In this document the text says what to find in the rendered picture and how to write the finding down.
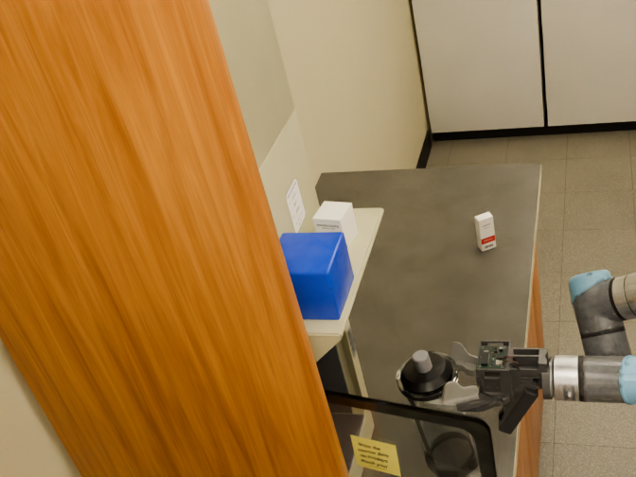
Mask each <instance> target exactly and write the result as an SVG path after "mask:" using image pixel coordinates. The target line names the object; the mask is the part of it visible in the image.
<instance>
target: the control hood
mask: <svg viewBox="0 0 636 477"><path fill-rule="evenodd" d="M353 211H354V216H355V220H356V223H357V228H358V234H357V236H356V237H355V238H354V240H353V241H352V243H351V245H350V246H349V248H348V253H349V257H350V262H351V266H352V270H353V274H354V280H353V283H352V285H351V288H350V291H349V294H348V296H347V299H346V302H345V305H344V310H343V312H342V315H341V318H340V319H339V320H310V319H303V321H304V324H305V327H306V331H307V333H308V337H309V342H310V346H311V349H312V352H313V356H314V359H315V362H318V361H319V360H320V359H321V358H322V357H323V356H324V355H325V354H326V353H328V351H329V350H330V349H331V348H332V347H333V346H334V345H336V344H337V343H338V342H339V341H341V340H342V337H343V334H344V331H345V326H346V323H347V320H348V317H349V314H350V311H351V309H352V306H353V303H354V300H355V297H356V294H357V291H358V288H359V286H360V283H361V280H362V275H363V272H364V269H365V266H366V263H367V260H368V258H369V255H370V252H371V249H372V246H373V243H374V240H375V237H376V234H377V232H378V229H379V226H380V221H381V218H382V215H383V212H384V209H382V208H353Z"/></svg>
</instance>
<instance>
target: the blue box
mask: <svg viewBox="0 0 636 477"><path fill-rule="evenodd" d="M279 240H280V244H281V247H282V250H283V254H284V257H285V259H286V263H287V266H288V270H289V273H290V276H291V282H292V284H293V288H294V291H295V295H296V298H297V301H298V305H299V308H300V311H301V314H302V317H303V319H310V320H339V319H340V318H341V315H342V312H343V310H344V307H345V302H346V299H347V296H348V294H349V291H350V288H351V285H352V283H353V280H354V274H353V270H352V266H351V262H350V257H349V253H348V250H347V245H346V242H345V234H344V233H343V232H320V233H283V234H282V235H281V237H280V239H279Z"/></svg>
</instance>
